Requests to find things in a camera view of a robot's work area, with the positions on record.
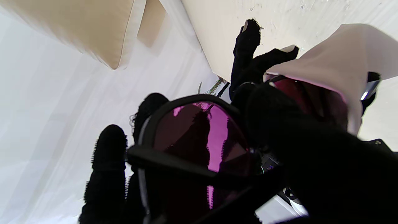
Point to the thin black stand pole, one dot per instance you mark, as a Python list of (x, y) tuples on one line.
[(223, 89)]

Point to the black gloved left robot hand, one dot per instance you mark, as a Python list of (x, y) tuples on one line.
[(245, 62)]

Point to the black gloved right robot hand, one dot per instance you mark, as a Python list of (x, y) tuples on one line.
[(335, 180)]

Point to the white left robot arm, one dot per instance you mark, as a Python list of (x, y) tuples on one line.
[(297, 205)]

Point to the small green plant leaves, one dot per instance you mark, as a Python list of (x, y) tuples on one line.
[(214, 87)]

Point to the cream fabric glasses pouch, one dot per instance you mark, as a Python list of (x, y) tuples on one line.
[(342, 59)]

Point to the black glasses with pink lenses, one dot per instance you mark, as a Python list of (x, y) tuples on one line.
[(217, 133)]

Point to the white sheer curtain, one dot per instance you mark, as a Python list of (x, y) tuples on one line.
[(62, 109)]

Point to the beige sofa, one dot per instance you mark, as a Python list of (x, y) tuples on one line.
[(93, 28)]

